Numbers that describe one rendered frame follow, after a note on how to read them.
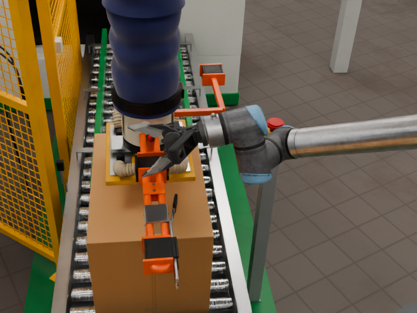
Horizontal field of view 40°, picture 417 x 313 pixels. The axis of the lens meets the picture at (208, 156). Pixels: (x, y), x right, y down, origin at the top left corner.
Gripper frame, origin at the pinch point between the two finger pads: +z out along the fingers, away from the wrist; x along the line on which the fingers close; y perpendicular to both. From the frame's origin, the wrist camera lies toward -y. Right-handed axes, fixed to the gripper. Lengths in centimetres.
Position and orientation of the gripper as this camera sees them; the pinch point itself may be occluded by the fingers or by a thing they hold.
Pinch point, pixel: (134, 153)
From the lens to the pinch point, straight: 154.8
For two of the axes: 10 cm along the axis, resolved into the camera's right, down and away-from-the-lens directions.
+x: -2.1, -8.9, -4.0
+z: -9.7, 2.4, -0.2
